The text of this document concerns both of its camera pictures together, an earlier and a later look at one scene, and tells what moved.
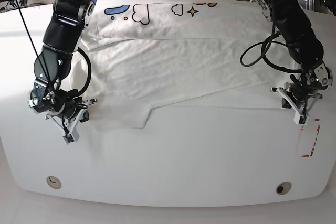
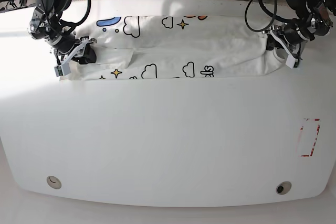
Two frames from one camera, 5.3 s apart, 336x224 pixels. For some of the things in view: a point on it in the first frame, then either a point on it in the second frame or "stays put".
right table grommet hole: [283, 188] stays put
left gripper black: [301, 93] -> [291, 34]
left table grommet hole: [53, 182] stays put
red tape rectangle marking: [311, 152] stays put
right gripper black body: [68, 108] -> [66, 42]
